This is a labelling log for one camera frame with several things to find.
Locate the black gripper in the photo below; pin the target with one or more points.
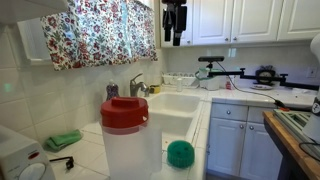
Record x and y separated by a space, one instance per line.
173 2

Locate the red jug lid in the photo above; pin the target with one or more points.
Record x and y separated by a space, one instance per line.
123 115

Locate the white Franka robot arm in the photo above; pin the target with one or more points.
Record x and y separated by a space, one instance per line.
313 123

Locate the green round lid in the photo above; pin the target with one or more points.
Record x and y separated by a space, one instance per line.
180 154

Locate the clear plastic jug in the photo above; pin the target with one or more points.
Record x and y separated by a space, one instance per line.
130 156

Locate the white dish tray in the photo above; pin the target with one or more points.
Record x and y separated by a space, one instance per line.
171 80

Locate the small white bottle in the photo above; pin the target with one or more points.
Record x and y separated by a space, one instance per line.
179 85

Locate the yellow sponge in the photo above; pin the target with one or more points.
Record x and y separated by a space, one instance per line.
155 89

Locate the white container green rim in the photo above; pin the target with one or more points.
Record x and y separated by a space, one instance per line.
210 82

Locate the silver metal faucet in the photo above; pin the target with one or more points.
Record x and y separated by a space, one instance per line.
136 87

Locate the floral curtain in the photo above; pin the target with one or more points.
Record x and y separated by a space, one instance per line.
100 33

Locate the small red bottle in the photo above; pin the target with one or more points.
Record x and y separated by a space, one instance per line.
228 85

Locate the white sink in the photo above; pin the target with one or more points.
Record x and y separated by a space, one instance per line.
175 106

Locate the purple dish soap bottle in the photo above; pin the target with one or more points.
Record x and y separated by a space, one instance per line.
112 91

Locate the black round kitchen scale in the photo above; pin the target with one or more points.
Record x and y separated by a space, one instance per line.
265 76

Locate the white plate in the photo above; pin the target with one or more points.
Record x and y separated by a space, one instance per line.
261 87

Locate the white base cabinets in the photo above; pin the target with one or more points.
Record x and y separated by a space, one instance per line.
230 143

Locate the red black clamp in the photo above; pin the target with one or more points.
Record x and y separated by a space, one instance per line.
284 109

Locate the grey metal mounting plate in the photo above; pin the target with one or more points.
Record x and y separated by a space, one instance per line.
293 121

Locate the green folded cloth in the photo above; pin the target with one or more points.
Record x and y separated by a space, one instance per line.
63 140

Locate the wooden table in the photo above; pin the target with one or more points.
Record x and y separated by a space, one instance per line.
293 146

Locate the white toaster oven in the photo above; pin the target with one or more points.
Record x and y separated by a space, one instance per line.
16 156

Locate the black stereo camera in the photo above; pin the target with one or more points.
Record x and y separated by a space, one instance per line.
211 59

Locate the white wall switch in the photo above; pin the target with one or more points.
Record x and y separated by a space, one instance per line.
232 52

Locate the white wall cabinets with knobs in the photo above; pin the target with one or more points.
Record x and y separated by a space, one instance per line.
253 20

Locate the white wall cabinet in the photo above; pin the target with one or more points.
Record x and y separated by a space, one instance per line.
30 8

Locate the white window frame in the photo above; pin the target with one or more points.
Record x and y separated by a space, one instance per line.
33 61

